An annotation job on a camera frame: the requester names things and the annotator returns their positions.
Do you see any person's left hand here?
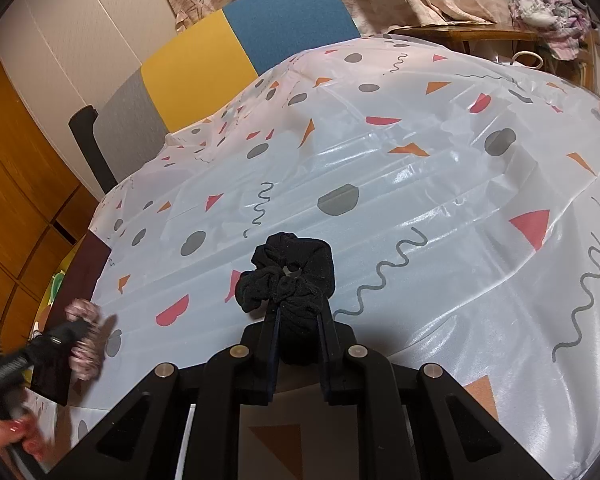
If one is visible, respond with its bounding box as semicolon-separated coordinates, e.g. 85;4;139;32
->
0;411;47;467

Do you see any patterned plastic tablecloth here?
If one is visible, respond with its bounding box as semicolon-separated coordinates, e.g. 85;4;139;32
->
28;38;600;479

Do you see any pink striped scrunchie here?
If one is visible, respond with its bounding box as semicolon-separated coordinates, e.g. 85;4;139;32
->
65;299;102;382

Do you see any grey yellow blue chair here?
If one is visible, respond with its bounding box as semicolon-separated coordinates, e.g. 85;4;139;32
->
94;0;360;184

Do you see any gold tray box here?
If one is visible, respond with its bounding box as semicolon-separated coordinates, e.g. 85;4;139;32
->
29;228;112;409

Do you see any wooden wardrobe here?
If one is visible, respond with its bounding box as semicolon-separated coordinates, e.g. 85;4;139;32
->
0;34;101;356

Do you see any black rolled mat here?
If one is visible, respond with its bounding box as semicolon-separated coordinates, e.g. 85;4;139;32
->
68;105;117;193

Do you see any black scrunchie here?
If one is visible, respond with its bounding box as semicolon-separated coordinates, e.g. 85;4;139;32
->
235;232;336;326

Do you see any pile of clothes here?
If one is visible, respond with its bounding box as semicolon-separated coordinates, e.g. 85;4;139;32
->
508;0;591;61

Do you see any wooden side table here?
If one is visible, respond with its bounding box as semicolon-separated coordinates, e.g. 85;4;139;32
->
390;24;541;53

